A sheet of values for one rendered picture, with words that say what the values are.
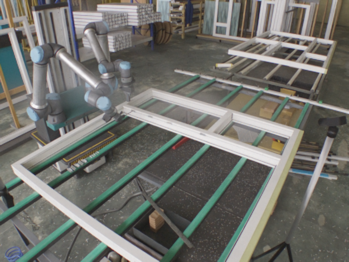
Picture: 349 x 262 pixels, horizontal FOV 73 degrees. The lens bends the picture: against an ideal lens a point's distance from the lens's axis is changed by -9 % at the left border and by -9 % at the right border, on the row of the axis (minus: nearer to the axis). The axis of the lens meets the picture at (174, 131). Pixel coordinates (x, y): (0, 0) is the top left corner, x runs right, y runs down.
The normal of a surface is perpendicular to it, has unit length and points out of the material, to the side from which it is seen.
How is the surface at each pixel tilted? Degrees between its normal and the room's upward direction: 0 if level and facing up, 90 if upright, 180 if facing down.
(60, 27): 90
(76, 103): 90
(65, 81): 90
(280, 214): 0
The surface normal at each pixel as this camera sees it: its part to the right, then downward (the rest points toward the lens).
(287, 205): 0.00, -0.85
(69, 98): 0.78, 0.33
